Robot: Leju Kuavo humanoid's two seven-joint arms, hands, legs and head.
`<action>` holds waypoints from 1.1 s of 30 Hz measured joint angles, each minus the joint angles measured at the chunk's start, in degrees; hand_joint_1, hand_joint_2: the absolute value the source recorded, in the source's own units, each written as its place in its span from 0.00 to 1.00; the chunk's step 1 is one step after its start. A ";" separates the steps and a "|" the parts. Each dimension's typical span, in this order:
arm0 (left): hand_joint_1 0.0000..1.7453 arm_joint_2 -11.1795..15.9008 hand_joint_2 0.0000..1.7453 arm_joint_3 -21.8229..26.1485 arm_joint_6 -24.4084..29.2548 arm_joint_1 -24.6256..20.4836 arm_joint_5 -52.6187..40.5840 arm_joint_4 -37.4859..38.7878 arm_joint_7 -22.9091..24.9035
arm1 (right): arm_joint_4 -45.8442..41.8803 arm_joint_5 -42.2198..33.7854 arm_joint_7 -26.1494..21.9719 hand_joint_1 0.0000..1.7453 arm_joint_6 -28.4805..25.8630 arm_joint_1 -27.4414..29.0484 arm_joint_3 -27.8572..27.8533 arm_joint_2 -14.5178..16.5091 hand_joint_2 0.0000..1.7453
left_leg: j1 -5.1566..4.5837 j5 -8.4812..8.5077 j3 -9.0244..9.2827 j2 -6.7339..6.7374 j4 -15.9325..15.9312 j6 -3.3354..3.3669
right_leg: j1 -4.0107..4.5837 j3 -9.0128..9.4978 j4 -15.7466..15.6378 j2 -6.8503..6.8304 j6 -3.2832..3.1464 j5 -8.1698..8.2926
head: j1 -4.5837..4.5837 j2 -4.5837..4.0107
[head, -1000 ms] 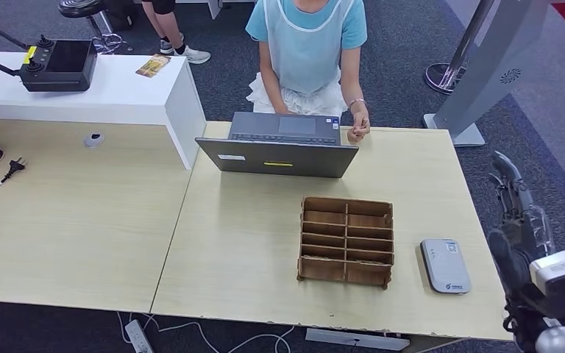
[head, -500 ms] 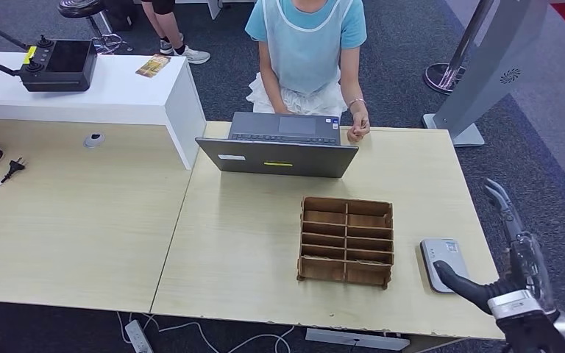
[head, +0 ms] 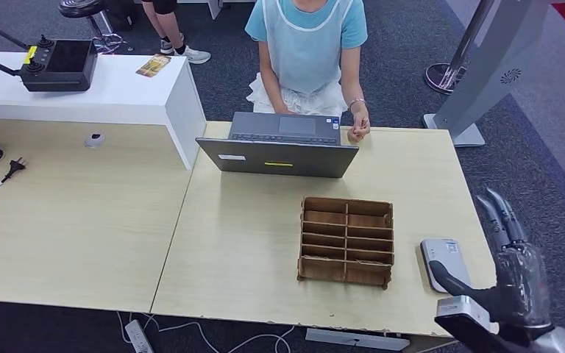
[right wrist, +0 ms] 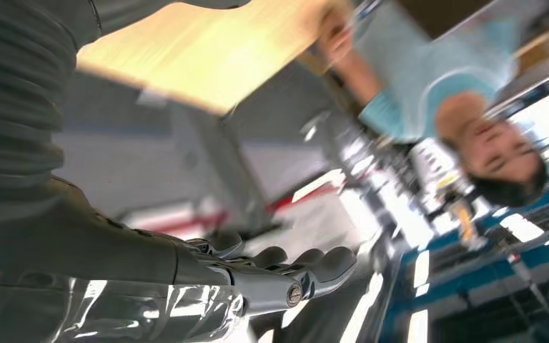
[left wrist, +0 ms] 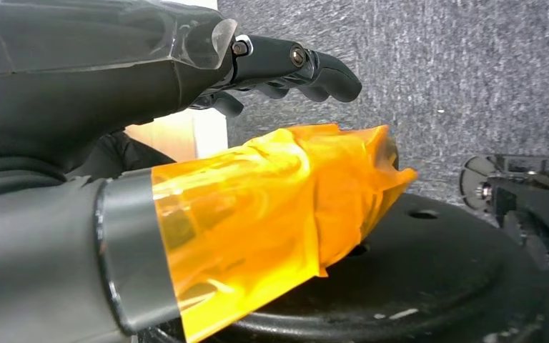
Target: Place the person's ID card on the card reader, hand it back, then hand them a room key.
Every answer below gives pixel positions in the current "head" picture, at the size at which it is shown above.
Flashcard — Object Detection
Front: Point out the person's left hand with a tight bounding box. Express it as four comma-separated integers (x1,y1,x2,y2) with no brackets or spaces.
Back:
347,113,372,144

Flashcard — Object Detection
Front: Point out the wooden slotted card organizer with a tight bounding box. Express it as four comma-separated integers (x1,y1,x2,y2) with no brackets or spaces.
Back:
296,196,394,290

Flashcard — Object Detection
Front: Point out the grey card reader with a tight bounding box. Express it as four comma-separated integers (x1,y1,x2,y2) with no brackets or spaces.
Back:
419,238,472,295

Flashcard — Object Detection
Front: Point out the autumn hotel card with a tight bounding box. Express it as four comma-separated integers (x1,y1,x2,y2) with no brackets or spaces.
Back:
135,53,172,79

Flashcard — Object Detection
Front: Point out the standing person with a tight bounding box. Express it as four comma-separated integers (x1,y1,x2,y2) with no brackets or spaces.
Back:
141,0,213,65

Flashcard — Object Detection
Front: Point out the grey laptop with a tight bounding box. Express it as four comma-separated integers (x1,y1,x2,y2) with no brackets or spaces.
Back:
195,111,360,179

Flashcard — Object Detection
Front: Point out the grey kiosk stand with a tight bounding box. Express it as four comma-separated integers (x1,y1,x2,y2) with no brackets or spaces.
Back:
422,0,554,148

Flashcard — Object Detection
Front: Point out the grey under-desk bar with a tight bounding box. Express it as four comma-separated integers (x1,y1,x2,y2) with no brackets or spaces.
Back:
305,327,411,352

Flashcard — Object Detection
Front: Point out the white raised counter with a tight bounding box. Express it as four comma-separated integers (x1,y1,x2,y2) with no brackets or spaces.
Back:
0,51,207,171

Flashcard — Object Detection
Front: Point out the black case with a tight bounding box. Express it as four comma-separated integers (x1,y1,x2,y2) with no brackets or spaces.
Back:
104,0,141,30

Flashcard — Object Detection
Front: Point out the white power strip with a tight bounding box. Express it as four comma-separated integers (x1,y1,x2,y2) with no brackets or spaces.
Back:
124,319,154,353

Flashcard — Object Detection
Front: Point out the black round stool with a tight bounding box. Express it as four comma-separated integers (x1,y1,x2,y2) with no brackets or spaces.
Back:
58,0,135,54

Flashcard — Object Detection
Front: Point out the black remote controller with antennas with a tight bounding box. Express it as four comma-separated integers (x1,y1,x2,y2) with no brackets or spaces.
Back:
0,12,99,93

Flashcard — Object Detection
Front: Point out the chrome stanchion post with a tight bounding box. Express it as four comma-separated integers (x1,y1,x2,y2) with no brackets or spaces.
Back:
424,0,498,95

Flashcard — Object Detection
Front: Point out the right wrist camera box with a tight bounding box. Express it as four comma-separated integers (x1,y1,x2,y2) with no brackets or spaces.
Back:
433,296,519,353

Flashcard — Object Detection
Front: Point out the white floor cable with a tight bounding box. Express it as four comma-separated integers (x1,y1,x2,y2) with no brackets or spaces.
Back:
116,314,294,353

